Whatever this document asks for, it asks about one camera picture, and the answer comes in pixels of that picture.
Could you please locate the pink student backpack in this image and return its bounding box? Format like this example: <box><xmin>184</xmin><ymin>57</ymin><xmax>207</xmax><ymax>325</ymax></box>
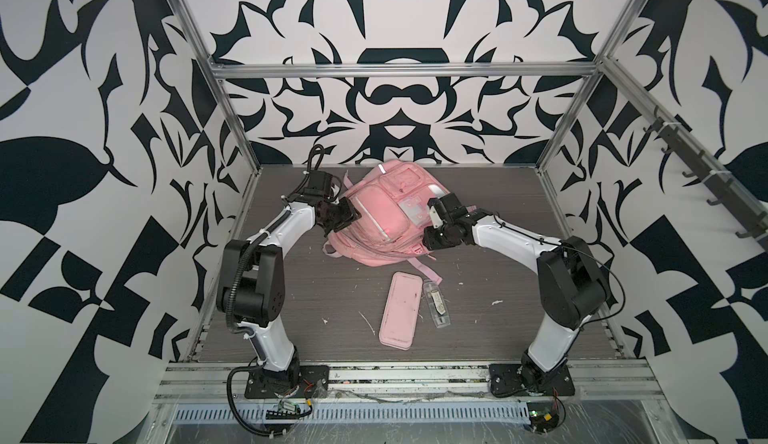
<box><xmin>323</xmin><ymin>160</ymin><xmax>449</xmax><ymax>284</ymax></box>

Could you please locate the pink pencil case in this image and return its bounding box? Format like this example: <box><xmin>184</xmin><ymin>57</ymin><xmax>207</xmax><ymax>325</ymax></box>
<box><xmin>379</xmin><ymin>272</ymin><xmax>423</xmax><ymax>350</ymax></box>

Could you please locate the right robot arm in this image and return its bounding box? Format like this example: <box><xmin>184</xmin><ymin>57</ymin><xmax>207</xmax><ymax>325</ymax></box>
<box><xmin>423</xmin><ymin>194</ymin><xmax>612</xmax><ymax>397</ymax></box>

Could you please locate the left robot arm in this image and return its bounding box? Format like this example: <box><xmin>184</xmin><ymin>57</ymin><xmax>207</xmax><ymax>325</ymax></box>
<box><xmin>215</xmin><ymin>170</ymin><xmax>360</xmax><ymax>389</ymax></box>

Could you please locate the clear plastic eraser case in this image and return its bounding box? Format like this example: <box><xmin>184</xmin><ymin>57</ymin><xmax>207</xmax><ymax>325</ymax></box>
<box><xmin>422</xmin><ymin>280</ymin><xmax>451</xmax><ymax>329</ymax></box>

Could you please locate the left circuit board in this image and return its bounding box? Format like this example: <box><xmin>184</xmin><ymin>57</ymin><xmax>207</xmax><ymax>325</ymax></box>
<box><xmin>265</xmin><ymin>400</ymin><xmax>313</xmax><ymax>420</ymax></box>

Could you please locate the circuit board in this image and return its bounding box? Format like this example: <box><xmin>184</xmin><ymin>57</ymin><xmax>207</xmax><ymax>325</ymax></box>
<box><xmin>265</xmin><ymin>400</ymin><xmax>313</xmax><ymax>420</ymax></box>
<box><xmin>526</xmin><ymin>400</ymin><xmax>567</xmax><ymax>435</ymax></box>

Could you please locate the right circuit board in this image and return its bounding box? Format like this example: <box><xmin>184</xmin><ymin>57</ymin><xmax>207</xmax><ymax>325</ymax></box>
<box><xmin>526</xmin><ymin>400</ymin><xmax>567</xmax><ymax>435</ymax></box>

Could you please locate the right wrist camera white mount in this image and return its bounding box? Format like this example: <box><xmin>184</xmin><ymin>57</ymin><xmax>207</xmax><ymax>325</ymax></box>
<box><xmin>428</xmin><ymin>198</ymin><xmax>444</xmax><ymax>229</ymax></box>

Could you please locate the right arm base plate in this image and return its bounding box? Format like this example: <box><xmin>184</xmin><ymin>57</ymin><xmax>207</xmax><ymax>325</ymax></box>
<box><xmin>488</xmin><ymin>363</ymin><xmax>576</xmax><ymax>398</ymax></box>

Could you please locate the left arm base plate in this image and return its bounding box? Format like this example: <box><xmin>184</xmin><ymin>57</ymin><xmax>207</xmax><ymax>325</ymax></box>
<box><xmin>244</xmin><ymin>365</ymin><xmax>330</xmax><ymax>399</ymax></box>

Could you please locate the aluminium frame rail front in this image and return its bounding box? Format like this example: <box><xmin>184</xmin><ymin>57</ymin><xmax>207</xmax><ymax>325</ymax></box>
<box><xmin>153</xmin><ymin>359</ymin><xmax>664</xmax><ymax>404</ymax></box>

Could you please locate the wall hook rail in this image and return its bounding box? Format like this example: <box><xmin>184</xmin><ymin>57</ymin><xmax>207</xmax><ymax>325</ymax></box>
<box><xmin>644</xmin><ymin>104</ymin><xmax>768</xmax><ymax>241</ymax></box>

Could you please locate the left base black cable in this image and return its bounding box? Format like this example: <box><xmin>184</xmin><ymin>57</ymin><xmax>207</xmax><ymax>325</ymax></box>
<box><xmin>225</xmin><ymin>364</ymin><xmax>289</xmax><ymax>439</ymax></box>

